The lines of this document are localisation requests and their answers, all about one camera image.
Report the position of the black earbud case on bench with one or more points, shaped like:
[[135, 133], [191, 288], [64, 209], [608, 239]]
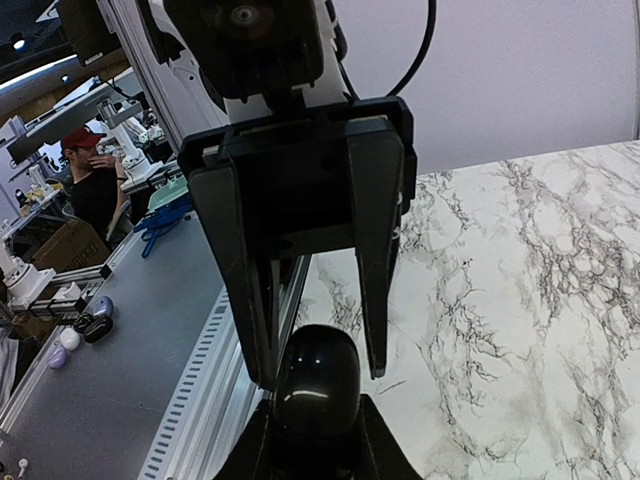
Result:
[[93, 328]]

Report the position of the black round charging case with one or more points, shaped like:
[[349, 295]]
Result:
[[318, 387]]

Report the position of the person in red cap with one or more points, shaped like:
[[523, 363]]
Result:
[[96, 193]]

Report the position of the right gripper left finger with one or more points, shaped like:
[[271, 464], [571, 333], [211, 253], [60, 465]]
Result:
[[250, 457]]

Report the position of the white earbud case on bench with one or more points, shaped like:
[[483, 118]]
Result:
[[69, 339]]

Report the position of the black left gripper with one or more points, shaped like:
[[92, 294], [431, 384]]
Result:
[[329, 178]]

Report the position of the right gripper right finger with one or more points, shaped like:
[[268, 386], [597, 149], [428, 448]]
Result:
[[380, 456]]

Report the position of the lavender earbud case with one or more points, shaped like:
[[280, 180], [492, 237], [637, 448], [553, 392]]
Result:
[[58, 358]]

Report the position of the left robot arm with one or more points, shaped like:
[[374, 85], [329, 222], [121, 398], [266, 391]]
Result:
[[178, 95]]

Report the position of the aluminium front rail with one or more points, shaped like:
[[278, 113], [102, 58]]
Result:
[[213, 400]]

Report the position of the cardboard box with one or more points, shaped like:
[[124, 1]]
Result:
[[75, 245]]

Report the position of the blue plastic tool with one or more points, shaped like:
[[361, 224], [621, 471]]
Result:
[[160, 223]]

